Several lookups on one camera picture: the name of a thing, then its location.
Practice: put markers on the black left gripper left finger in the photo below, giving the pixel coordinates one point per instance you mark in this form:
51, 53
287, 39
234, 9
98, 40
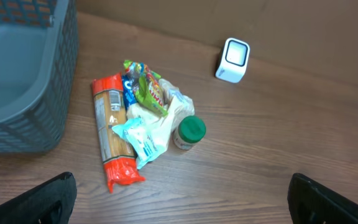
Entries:
50, 202

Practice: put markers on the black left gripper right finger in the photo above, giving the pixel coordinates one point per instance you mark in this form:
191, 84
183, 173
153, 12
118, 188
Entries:
312, 202

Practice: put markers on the red snack packet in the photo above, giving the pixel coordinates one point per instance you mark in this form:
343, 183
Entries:
117, 155

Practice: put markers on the teal snack packet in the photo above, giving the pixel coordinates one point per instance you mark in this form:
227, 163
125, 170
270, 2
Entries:
139, 136

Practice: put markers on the blue Oreo cookie pack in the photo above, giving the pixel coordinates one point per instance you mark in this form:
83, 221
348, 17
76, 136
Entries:
129, 97

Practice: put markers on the green lid jar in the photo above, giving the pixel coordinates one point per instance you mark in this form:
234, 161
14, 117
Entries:
189, 132

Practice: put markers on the green snack packet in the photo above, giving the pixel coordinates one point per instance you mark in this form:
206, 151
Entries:
144, 86

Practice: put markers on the beige paper bag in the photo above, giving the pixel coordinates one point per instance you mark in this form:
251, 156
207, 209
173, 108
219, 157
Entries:
178, 106

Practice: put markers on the white barcode scanner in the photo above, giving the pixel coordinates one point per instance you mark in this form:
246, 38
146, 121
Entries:
233, 60

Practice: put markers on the dark grey plastic basket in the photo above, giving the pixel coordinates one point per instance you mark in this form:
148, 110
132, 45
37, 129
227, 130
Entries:
38, 54

